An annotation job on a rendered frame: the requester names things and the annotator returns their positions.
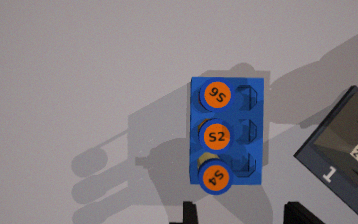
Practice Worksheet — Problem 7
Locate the blue tube rack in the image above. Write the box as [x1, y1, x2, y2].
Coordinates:
[189, 77, 264, 185]

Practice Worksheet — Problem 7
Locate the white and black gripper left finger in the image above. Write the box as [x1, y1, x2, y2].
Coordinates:
[169, 201, 198, 224]

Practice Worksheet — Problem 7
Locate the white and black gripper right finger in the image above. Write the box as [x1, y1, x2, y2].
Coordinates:
[283, 201, 325, 224]

